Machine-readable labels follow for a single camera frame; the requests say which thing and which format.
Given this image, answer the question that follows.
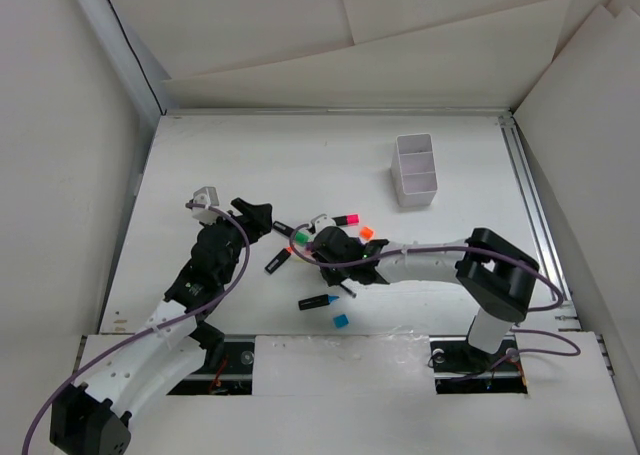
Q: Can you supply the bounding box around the pink cap black highlighter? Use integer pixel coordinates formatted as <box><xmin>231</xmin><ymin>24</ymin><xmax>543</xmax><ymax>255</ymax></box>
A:
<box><xmin>333</xmin><ymin>214</ymin><xmax>359</xmax><ymax>227</ymax></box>

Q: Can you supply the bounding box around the aluminium rail right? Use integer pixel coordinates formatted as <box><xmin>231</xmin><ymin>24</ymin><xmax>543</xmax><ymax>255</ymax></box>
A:
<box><xmin>498</xmin><ymin>112</ymin><xmax>582</xmax><ymax>332</ymax></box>

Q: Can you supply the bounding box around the orange tip black highlighter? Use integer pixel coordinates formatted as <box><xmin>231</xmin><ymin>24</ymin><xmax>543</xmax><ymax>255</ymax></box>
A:
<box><xmin>264</xmin><ymin>247</ymin><xmax>292</xmax><ymax>275</ymax></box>

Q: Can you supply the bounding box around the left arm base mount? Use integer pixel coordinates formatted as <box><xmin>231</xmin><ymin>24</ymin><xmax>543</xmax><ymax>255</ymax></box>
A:
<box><xmin>168</xmin><ymin>324</ymin><xmax>256</xmax><ymax>396</ymax></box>

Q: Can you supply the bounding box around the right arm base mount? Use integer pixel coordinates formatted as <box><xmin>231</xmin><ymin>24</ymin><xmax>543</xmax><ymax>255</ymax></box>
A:
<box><xmin>427</xmin><ymin>337</ymin><xmax>528</xmax><ymax>395</ymax></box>

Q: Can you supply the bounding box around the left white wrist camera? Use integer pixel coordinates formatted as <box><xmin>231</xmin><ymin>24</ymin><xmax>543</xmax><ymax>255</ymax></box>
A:
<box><xmin>188</xmin><ymin>186</ymin><xmax>219</xmax><ymax>225</ymax></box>

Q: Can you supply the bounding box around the orange highlighter cap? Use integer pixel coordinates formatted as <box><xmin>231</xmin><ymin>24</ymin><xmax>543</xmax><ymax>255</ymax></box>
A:
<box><xmin>359</xmin><ymin>226</ymin><xmax>375</xmax><ymax>241</ymax></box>

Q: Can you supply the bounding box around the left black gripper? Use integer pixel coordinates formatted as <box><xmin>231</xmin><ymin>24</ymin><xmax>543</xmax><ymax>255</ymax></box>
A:
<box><xmin>201</xmin><ymin>199</ymin><xmax>270</xmax><ymax>285</ymax></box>

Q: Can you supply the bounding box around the blue tip black highlighter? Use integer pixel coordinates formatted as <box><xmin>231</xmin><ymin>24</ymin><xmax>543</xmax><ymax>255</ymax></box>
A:
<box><xmin>298</xmin><ymin>294</ymin><xmax>339</xmax><ymax>311</ymax></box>

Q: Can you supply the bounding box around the blue highlighter cap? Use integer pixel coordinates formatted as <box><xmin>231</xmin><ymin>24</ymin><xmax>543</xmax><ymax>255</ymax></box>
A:
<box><xmin>332</xmin><ymin>314</ymin><xmax>349</xmax><ymax>329</ymax></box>

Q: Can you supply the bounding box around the white compartment pen holder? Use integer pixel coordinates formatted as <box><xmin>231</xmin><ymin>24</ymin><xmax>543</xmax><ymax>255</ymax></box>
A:
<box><xmin>390</xmin><ymin>133</ymin><xmax>438</xmax><ymax>208</ymax></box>

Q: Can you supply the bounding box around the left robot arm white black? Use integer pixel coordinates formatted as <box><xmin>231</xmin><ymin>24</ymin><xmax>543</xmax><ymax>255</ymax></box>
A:
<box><xmin>49</xmin><ymin>191</ymin><xmax>272</xmax><ymax>454</ymax></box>

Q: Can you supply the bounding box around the green cap black highlighter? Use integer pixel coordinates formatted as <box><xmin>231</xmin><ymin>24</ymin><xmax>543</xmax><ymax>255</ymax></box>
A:
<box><xmin>272</xmin><ymin>221</ymin><xmax>310</xmax><ymax>246</ymax></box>

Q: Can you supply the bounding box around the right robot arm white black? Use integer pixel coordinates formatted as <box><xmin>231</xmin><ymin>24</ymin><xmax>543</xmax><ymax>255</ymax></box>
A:
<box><xmin>309</xmin><ymin>226</ymin><xmax>539</xmax><ymax>369</ymax></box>

